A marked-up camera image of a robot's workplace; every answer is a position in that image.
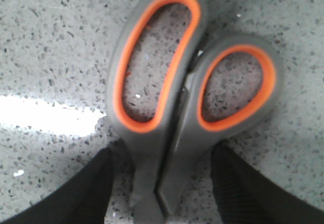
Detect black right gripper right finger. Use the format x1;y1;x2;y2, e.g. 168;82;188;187
211;145;323;223

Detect grey orange scissors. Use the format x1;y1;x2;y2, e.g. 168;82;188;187
106;0;284;223

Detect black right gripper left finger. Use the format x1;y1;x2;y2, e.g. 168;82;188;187
2;148;113;223

